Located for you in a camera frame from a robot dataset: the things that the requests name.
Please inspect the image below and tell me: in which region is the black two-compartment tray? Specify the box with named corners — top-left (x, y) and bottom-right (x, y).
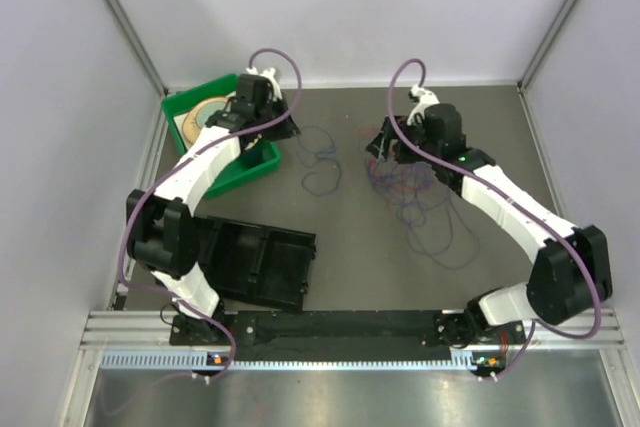
top-left (195, 216), bottom-right (316, 312)

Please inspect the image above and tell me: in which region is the wooden round plate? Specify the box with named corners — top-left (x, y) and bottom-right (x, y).
top-left (181, 95), bottom-right (229, 146)

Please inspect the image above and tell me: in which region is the aluminium corner post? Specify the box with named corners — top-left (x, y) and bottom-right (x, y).
top-left (517, 0), bottom-right (612, 91)
top-left (103, 0), bottom-right (168, 98)

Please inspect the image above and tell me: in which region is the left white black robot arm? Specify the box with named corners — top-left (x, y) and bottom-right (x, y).
top-left (120, 67), bottom-right (299, 344)

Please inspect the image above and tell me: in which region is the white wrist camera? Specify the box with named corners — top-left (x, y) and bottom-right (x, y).
top-left (246, 67), bottom-right (283, 99)
top-left (406, 85), bottom-right (440, 126)

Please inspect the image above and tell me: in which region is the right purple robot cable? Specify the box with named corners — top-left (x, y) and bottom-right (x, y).
top-left (388, 57), bottom-right (604, 382)

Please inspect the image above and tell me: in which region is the left aluminium corner post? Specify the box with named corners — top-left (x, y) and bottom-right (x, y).
top-left (103, 0), bottom-right (168, 98)

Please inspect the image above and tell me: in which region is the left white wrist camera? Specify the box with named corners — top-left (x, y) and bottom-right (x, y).
top-left (246, 67), bottom-right (283, 99)

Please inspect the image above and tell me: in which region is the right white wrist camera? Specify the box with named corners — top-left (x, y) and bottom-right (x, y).
top-left (406, 85), bottom-right (440, 126)

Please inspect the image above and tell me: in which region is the aluminium frame rail front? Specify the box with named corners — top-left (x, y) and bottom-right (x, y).
top-left (80, 308), bottom-right (626, 351)

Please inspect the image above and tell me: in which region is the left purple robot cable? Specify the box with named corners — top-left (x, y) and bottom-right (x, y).
top-left (118, 49), bottom-right (303, 388)

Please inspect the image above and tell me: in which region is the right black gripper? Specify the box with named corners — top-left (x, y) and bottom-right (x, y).
top-left (367, 115), bottom-right (442, 166)

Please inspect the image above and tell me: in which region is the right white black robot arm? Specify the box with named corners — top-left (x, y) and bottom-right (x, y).
top-left (366, 104), bottom-right (613, 343)

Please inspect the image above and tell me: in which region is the green plastic bin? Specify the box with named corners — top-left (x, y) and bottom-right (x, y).
top-left (161, 74), bottom-right (281, 198)

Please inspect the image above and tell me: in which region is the red thin wire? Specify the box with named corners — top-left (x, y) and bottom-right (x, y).
top-left (357, 114), bottom-right (446, 208)

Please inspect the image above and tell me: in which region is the right aluminium corner post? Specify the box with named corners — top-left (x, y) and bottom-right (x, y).
top-left (517, 0), bottom-right (612, 91)

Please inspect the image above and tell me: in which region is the purple thin wire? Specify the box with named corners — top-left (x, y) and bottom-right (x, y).
top-left (364, 156), bottom-right (481, 271)

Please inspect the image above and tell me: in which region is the teal glass bowl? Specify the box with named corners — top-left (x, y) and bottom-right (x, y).
top-left (195, 99), bottom-right (226, 129)

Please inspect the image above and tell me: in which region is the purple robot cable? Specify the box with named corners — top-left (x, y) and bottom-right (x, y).
top-left (388, 57), bottom-right (604, 382)
top-left (118, 49), bottom-right (303, 388)

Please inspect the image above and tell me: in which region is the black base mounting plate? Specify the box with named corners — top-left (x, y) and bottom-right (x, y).
top-left (168, 309), bottom-right (532, 361)

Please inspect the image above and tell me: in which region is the black mug with beige inside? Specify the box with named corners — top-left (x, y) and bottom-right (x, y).
top-left (239, 133), bottom-right (264, 153)

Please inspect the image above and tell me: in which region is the white slotted cable duct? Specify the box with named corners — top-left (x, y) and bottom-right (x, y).
top-left (100, 350), bottom-right (505, 372)

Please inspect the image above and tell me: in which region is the blue thin wire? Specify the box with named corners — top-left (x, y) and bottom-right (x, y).
top-left (294, 125), bottom-right (346, 197)

